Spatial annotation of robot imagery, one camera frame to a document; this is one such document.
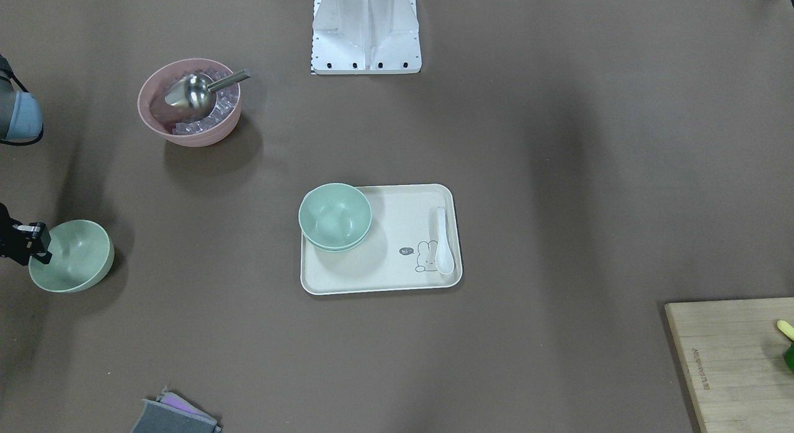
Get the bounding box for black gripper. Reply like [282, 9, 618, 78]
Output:
[1, 204, 52, 266]

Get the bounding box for green bowl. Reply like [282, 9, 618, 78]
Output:
[301, 221, 373, 252]
[298, 182, 373, 229]
[28, 219, 115, 293]

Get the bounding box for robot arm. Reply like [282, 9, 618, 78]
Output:
[1, 56, 52, 266]

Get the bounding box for pink bowl with ice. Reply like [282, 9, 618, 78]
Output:
[137, 59, 250, 147]

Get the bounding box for metal ice scoop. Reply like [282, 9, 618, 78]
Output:
[157, 69, 252, 124]

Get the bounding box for grey folded cloth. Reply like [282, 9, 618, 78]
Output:
[131, 390, 222, 432]

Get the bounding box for green bowl on tray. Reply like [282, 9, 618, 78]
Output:
[301, 221, 373, 252]

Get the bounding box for beige serving tray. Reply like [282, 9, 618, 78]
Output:
[300, 184, 464, 295]

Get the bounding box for white ceramic spoon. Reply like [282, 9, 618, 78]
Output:
[435, 207, 455, 275]

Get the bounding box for wooden cutting board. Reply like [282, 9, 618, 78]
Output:
[664, 297, 793, 432]

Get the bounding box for yellow plastic knife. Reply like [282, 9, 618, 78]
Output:
[776, 319, 794, 342]

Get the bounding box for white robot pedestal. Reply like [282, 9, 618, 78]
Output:
[310, 0, 422, 75]

